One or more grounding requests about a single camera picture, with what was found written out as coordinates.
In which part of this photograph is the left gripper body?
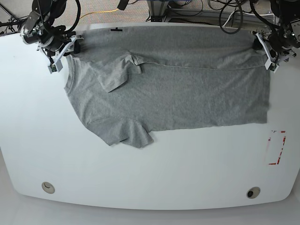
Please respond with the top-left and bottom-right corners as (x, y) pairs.
(269, 20), (300, 53)

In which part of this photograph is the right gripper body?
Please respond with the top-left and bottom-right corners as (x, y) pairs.
(21, 14), (70, 52)

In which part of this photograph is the red tape rectangle marking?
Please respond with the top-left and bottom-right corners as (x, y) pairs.
(265, 130), (286, 165)

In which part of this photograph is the yellow cable on floor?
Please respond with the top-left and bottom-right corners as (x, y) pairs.
(79, 8), (119, 22)

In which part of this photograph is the grey T-shirt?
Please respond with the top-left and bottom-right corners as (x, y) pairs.
(65, 26), (270, 148)

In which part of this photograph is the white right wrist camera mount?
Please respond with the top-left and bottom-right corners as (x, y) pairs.
(37, 35), (83, 74)

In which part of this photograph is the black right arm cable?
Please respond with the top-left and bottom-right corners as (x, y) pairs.
(46, 0), (82, 38)

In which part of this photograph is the table cable grommet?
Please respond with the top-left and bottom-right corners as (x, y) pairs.
(41, 182), (55, 194)
(246, 187), (261, 199)

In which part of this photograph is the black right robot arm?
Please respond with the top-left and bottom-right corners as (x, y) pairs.
(21, 0), (81, 56)

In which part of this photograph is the right table cable grommet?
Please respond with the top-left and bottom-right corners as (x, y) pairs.
(246, 187), (261, 199)

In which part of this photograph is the left table cable grommet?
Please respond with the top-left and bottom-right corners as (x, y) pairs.
(41, 182), (55, 194)

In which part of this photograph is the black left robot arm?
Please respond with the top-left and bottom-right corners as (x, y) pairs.
(249, 0), (300, 56)

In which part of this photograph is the aluminium frame stand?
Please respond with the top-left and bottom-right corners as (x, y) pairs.
(146, 0), (170, 22)

